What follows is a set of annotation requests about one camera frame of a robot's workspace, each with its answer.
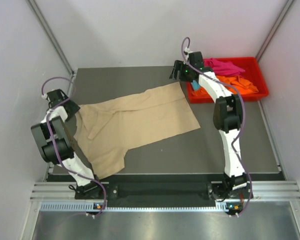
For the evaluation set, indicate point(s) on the right aluminium corner post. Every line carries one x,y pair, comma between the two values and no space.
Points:
288,5

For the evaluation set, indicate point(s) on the pink t shirt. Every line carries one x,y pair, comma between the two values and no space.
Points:
220,68

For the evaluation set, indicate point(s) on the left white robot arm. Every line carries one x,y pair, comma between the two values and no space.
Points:
56,145

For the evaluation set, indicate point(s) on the light blue t shirt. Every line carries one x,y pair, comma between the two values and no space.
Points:
195,85

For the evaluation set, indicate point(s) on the red plastic bin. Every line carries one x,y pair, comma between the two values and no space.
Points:
252,73

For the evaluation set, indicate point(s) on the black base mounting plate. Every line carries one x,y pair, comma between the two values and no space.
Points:
161,190

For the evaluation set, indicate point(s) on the aluminium corner post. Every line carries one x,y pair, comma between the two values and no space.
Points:
50,35
288,5

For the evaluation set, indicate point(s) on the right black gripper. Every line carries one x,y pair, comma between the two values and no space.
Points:
178,67

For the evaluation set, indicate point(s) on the beige t shirt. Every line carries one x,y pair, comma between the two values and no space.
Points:
107,130

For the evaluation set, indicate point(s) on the left aluminium corner post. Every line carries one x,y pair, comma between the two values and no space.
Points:
50,35

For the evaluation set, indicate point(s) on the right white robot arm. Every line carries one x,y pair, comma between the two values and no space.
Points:
228,117

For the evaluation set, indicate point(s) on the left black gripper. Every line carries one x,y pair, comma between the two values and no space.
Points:
74,109

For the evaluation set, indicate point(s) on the aluminium front rail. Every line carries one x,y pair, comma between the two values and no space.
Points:
57,197

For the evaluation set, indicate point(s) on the orange t shirt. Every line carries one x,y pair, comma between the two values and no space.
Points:
244,86

